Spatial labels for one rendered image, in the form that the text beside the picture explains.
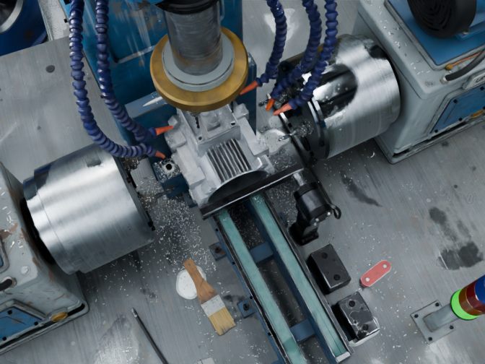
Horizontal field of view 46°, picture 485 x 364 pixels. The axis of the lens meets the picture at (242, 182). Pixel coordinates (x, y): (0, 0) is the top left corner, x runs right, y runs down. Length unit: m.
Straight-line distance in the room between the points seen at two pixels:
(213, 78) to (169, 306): 0.65
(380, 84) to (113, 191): 0.61
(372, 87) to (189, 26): 0.50
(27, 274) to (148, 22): 0.55
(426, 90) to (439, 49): 0.10
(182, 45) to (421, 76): 0.56
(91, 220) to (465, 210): 0.95
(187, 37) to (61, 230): 0.47
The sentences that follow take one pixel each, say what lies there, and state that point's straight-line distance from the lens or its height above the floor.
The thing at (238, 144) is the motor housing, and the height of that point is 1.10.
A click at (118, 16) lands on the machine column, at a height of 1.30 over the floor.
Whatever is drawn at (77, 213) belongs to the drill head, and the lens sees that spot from 1.16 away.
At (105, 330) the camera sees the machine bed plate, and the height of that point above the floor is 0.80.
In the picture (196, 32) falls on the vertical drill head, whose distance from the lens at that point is 0.91.
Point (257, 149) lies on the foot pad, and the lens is 1.25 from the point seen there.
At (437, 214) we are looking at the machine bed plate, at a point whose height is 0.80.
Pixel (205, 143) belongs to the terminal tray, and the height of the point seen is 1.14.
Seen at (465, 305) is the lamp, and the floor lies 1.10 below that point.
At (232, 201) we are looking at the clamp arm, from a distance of 1.25.
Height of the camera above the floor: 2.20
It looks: 67 degrees down
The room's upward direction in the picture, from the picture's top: 3 degrees counter-clockwise
